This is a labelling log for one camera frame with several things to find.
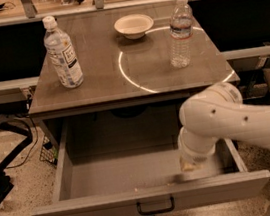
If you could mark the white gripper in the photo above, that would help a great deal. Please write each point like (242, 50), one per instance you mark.
(196, 157)

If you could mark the grey top drawer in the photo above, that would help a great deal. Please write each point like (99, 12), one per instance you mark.
(112, 166)

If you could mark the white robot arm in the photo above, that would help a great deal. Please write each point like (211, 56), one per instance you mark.
(216, 113)

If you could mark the grey three-drawer cabinet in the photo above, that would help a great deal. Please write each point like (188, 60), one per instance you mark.
(125, 76)

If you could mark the clear water bottle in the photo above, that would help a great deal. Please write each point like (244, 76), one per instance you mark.
(181, 28)

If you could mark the white paper bowl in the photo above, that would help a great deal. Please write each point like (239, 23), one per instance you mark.
(134, 26)

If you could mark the labelled water bottle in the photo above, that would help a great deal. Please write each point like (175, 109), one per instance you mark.
(62, 54)

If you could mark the wire mesh basket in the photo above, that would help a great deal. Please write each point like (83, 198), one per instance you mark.
(48, 152)

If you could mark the grey shelf rail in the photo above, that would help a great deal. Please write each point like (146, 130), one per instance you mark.
(17, 89)

